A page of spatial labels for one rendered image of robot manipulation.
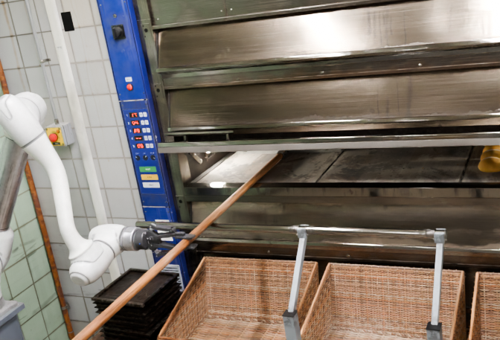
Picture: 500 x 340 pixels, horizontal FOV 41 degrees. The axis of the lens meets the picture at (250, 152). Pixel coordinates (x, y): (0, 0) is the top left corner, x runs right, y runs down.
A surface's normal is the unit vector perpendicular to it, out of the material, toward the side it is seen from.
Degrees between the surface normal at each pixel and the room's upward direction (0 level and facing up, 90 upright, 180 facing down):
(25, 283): 90
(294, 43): 70
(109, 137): 90
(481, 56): 90
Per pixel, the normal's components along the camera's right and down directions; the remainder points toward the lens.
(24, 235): 0.90, -0.02
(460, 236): -0.44, -0.02
